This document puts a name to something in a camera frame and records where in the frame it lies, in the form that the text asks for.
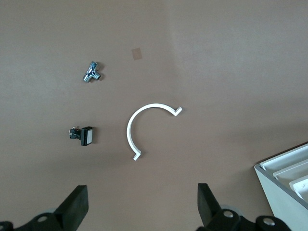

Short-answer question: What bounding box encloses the black square push switch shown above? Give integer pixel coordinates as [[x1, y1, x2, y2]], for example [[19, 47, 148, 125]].
[[68, 126, 94, 147]]

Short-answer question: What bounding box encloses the brown tape patch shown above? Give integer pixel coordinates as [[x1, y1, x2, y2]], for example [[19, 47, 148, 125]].
[[131, 48, 143, 60]]

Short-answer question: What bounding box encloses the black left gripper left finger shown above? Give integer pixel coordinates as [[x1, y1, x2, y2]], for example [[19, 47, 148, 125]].
[[18, 184, 89, 231]]

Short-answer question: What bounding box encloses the chrome metal fitting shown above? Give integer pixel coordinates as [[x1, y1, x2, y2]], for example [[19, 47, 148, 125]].
[[83, 61, 102, 84]]

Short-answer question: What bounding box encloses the white drawer cabinet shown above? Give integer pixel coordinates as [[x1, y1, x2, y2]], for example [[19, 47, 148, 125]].
[[254, 141, 308, 231]]

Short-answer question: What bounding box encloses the white plastic drawer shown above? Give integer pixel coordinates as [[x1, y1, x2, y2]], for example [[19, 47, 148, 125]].
[[288, 175, 308, 200], [274, 160, 308, 185], [261, 144, 308, 171]]

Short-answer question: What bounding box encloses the white curved plastic clip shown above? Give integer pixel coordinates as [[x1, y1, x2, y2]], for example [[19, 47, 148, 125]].
[[127, 103, 183, 161]]

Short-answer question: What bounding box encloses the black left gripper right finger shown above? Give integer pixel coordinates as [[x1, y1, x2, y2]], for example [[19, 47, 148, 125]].
[[197, 183, 241, 231]]

